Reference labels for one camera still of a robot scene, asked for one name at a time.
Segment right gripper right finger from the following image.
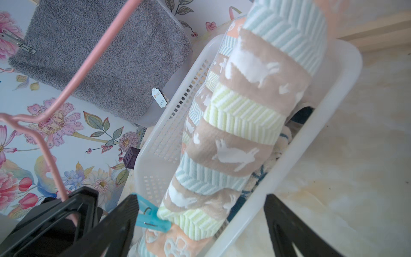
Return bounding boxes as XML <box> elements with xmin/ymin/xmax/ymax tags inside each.
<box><xmin>264</xmin><ymin>194</ymin><xmax>342</xmax><ymax>257</ymax></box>

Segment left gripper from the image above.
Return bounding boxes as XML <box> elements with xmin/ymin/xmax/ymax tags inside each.
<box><xmin>1</xmin><ymin>187</ymin><xmax>102</xmax><ymax>257</ymax></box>

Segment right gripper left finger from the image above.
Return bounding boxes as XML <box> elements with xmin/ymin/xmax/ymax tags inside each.
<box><xmin>60</xmin><ymin>194</ymin><xmax>139</xmax><ymax>257</ymax></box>

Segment teal clothespin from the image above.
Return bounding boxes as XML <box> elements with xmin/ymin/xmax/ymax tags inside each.
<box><xmin>132</xmin><ymin>193</ymin><xmax>172</xmax><ymax>233</ymax></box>

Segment pink wire hanger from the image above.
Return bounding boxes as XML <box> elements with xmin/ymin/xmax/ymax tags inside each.
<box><xmin>0</xmin><ymin>0</ymin><xmax>143</xmax><ymax>226</ymax></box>

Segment pastel striped bunny towel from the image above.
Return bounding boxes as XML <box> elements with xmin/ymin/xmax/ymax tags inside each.
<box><xmin>137</xmin><ymin>0</ymin><xmax>351</xmax><ymax>257</ymax></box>

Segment clear clothespin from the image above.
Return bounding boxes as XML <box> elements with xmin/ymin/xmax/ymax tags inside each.
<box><xmin>1</xmin><ymin>29</ymin><xmax>36</xmax><ymax>54</ymax></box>

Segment grey terry towel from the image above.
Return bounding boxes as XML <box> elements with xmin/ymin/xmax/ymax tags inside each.
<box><xmin>9</xmin><ymin>1</ymin><xmax>192</xmax><ymax>127</ymax></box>

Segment purple cube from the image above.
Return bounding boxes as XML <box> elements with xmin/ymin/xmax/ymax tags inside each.
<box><xmin>123</xmin><ymin>147</ymin><xmax>140</xmax><ymax>170</ymax></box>

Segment white perforated plastic basket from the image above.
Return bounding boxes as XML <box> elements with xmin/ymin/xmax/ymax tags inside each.
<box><xmin>134</xmin><ymin>35</ymin><xmax>363</xmax><ymax>257</ymax></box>

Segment wooden clothes rack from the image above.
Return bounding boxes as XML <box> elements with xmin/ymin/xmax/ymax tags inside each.
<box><xmin>337</xmin><ymin>10</ymin><xmax>411</xmax><ymax>52</ymax></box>

